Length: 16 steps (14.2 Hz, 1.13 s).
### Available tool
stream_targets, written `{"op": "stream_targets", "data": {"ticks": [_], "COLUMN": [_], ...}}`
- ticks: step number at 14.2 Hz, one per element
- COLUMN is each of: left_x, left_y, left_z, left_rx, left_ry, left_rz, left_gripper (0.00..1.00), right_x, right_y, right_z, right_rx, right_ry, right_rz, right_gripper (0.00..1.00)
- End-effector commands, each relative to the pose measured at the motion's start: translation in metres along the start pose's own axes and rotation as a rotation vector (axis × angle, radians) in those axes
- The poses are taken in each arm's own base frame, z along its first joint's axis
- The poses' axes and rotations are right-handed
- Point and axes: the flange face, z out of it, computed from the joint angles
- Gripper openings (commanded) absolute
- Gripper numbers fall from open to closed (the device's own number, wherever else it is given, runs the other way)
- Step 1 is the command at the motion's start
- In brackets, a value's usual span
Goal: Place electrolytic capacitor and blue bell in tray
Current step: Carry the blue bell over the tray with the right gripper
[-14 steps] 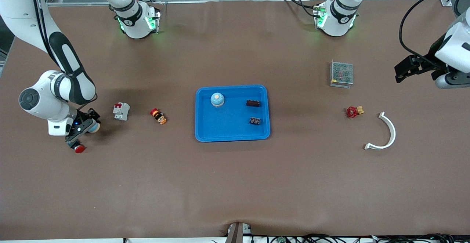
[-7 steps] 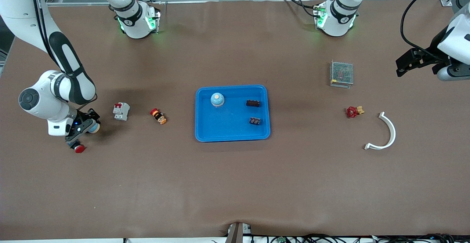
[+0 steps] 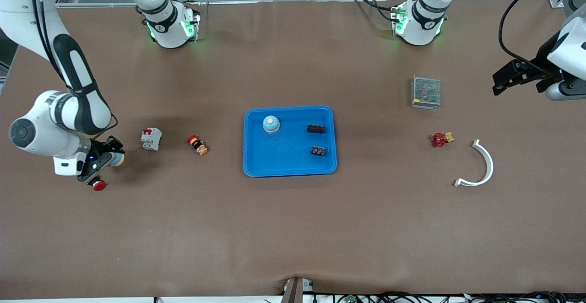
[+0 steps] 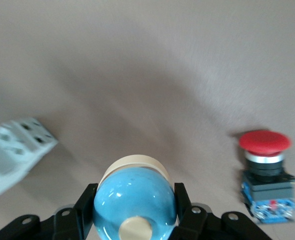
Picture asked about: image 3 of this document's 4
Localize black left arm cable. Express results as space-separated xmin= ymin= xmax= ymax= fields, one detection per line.
xmin=498 ymin=0 xmax=586 ymax=68

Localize blue bell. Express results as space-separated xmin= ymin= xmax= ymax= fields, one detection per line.
xmin=262 ymin=115 xmax=281 ymax=134

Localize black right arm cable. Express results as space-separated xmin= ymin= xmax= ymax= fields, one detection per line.
xmin=27 ymin=0 xmax=119 ymax=139

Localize brass valve red handwheel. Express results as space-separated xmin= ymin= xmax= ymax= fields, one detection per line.
xmin=430 ymin=131 xmax=456 ymax=148

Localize black cables along table edge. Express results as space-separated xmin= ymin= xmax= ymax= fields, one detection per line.
xmin=316 ymin=292 xmax=586 ymax=303

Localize metal mesh power supply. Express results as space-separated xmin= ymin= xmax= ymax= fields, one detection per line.
xmin=411 ymin=75 xmax=442 ymax=111

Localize blue plastic tray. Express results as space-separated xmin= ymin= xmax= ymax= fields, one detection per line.
xmin=243 ymin=105 xmax=338 ymax=178

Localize white curved plastic bracket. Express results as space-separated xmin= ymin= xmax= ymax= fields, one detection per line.
xmin=453 ymin=139 xmax=495 ymax=188

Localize white red circuit breaker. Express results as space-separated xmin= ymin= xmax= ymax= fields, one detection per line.
xmin=140 ymin=127 xmax=163 ymax=152

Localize orange emergency stop switch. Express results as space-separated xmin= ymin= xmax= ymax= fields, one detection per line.
xmin=187 ymin=135 xmax=209 ymax=156

